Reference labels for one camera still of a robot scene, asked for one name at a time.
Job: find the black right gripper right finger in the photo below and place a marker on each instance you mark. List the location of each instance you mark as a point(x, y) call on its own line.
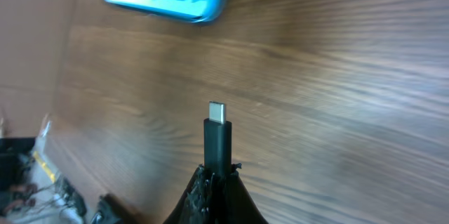
point(231, 203)

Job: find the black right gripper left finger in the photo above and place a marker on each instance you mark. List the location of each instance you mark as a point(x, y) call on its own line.
point(194, 204)

